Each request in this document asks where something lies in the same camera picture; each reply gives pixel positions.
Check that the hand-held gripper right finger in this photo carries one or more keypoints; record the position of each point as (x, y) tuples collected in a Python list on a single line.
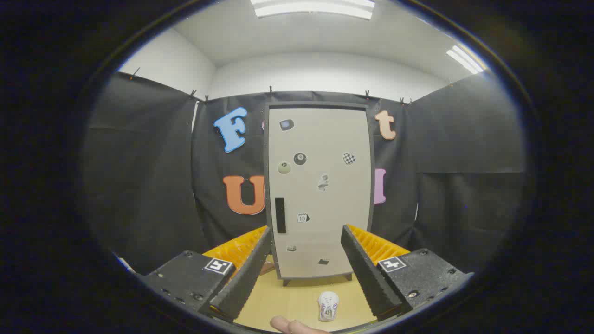
[(366, 273)]

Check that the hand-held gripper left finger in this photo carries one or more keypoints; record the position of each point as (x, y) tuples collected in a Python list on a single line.
[(246, 278)]

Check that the white canvas shoe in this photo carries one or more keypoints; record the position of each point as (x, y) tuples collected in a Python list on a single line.
[(328, 304)]

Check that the black backdrop cloth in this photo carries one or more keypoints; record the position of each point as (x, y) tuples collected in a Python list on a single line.
[(139, 176)]

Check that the narrow ceiling light strip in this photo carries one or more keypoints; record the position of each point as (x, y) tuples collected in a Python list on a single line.
[(465, 59)]

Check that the long ceiling light panel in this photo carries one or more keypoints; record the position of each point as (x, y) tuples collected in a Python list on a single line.
[(311, 7)]

